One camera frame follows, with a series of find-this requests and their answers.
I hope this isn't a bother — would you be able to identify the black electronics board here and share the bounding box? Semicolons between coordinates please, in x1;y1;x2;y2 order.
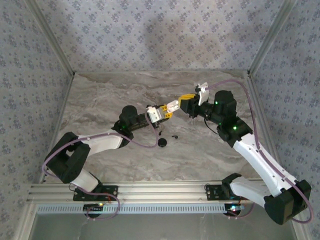
83;203;105;211
224;204;245;212

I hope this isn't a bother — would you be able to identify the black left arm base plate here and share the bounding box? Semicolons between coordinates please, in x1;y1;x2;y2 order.
73;185;119;202

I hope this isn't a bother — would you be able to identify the aluminium table side rail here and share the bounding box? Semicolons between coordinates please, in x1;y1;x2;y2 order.
53;72;76;142
246;72;284;171

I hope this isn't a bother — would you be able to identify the white earbud charging case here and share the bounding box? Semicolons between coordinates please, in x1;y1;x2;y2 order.
166;99;180;113

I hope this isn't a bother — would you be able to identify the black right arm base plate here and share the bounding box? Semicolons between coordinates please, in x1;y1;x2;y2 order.
204;183;252;201

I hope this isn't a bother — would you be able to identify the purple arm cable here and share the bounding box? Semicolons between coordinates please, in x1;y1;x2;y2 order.
41;111;161;222
206;79;315;224

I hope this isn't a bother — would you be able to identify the aluminium frame leg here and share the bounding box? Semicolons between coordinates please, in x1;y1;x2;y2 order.
20;202;39;240
286;202;308;240

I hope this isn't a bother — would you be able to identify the grey slotted cable duct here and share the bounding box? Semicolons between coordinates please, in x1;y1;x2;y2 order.
36;202;251;215

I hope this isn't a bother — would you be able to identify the aluminium corner post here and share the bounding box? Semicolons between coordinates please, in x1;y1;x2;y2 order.
24;0;76;77
246;0;300;77

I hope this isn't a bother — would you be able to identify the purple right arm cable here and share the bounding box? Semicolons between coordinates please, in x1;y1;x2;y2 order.
206;79;315;224

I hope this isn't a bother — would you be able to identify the aluminium mounting rail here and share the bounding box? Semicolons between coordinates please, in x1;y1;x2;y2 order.
26;180;300;203

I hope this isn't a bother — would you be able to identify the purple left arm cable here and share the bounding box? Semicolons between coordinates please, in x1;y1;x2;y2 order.
41;111;161;222

